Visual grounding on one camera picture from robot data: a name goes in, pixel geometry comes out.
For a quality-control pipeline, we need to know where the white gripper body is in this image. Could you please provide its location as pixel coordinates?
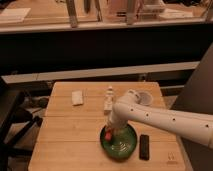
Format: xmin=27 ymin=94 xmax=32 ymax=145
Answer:
xmin=106 ymin=118 xmax=127 ymax=134

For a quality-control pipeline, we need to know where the red pepper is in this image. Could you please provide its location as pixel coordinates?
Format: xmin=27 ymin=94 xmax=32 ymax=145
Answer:
xmin=104 ymin=132 xmax=112 ymax=141

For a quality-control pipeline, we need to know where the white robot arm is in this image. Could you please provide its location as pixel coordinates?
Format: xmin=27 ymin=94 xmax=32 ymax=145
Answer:
xmin=107 ymin=89 xmax=213 ymax=149

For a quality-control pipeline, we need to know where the green ceramic bowl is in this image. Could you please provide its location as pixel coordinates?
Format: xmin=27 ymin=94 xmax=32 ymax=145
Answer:
xmin=100 ymin=124 xmax=137 ymax=160

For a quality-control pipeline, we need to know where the white small bottle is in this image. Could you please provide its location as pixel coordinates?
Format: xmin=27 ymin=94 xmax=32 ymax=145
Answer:
xmin=104 ymin=86 xmax=114 ymax=114

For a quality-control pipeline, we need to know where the black rectangular remote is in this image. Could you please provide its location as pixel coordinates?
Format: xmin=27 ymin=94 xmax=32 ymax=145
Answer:
xmin=139 ymin=135 xmax=150 ymax=160

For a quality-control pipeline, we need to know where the white folded cloth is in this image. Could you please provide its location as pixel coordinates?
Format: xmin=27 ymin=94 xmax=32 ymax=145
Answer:
xmin=72 ymin=91 xmax=83 ymax=106

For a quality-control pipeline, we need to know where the wooden table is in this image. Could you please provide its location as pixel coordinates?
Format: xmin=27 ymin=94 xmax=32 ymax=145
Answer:
xmin=28 ymin=82 xmax=186 ymax=171

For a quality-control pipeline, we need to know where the black chair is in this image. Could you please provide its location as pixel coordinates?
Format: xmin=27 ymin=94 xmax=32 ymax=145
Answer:
xmin=0 ymin=76 xmax=43 ymax=171

